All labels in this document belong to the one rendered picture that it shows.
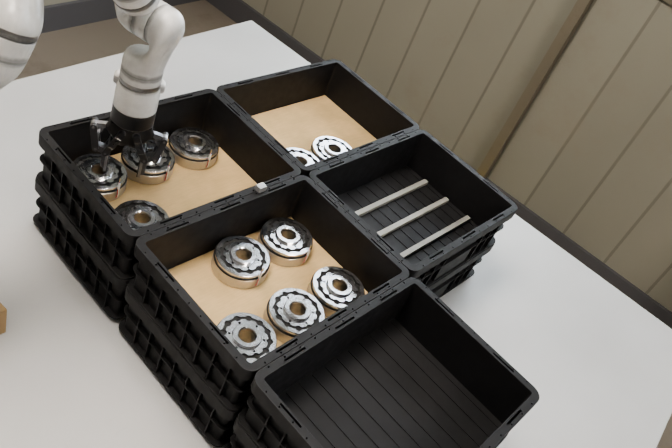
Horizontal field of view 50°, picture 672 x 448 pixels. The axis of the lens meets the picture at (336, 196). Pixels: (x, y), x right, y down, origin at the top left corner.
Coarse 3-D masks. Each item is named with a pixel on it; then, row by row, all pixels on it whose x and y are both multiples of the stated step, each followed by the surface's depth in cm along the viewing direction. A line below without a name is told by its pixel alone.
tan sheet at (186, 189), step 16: (224, 160) 152; (176, 176) 144; (192, 176) 145; (208, 176) 147; (224, 176) 148; (240, 176) 150; (128, 192) 136; (144, 192) 137; (160, 192) 139; (176, 192) 140; (192, 192) 142; (208, 192) 143; (224, 192) 145; (176, 208) 137; (192, 208) 138
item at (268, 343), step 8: (240, 312) 119; (224, 320) 117; (232, 320) 118; (240, 320) 118; (248, 320) 119; (256, 320) 119; (264, 320) 119; (224, 328) 116; (232, 328) 116; (264, 328) 119; (272, 328) 119; (264, 336) 117; (272, 336) 118; (264, 344) 116; (272, 344) 116; (240, 352) 113; (248, 352) 114; (256, 352) 114; (264, 352) 115; (248, 360) 112
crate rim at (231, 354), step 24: (264, 192) 133; (192, 216) 122; (144, 240) 115; (144, 264) 113; (168, 288) 110; (384, 288) 125; (192, 312) 108; (336, 312) 117; (216, 336) 105; (312, 336) 112; (240, 360) 104; (264, 360) 105
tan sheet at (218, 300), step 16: (256, 240) 137; (208, 256) 130; (320, 256) 140; (176, 272) 125; (192, 272) 126; (208, 272) 128; (272, 272) 133; (288, 272) 134; (304, 272) 135; (192, 288) 124; (208, 288) 125; (224, 288) 126; (256, 288) 128; (272, 288) 130; (304, 288) 132; (208, 304) 122; (224, 304) 123; (240, 304) 125; (256, 304) 126
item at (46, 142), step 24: (192, 96) 148; (216, 96) 151; (72, 120) 130; (240, 120) 148; (48, 144) 124; (264, 144) 145; (72, 168) 121; (96, 192) 119; (240, 192) 131; (120, 216) 117
